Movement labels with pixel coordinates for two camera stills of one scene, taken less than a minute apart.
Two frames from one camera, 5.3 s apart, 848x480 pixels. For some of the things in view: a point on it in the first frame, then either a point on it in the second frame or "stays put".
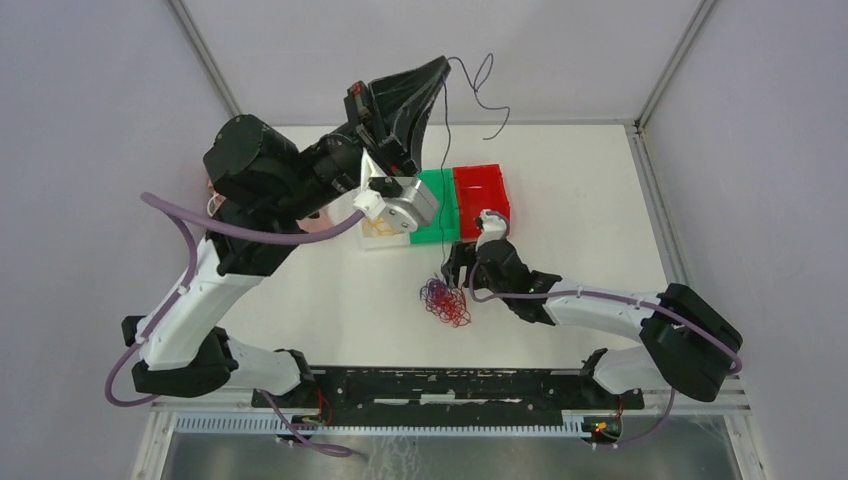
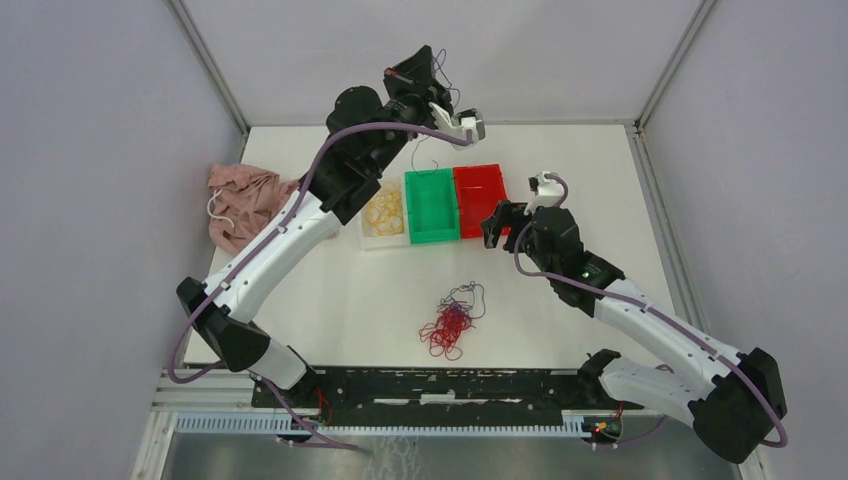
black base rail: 451,387 stays put
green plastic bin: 440,183 stays put
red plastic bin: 478,188 stays put
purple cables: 437,294 -> 461,292
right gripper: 461,254 -> 508,213
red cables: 449,306 -> 454,319
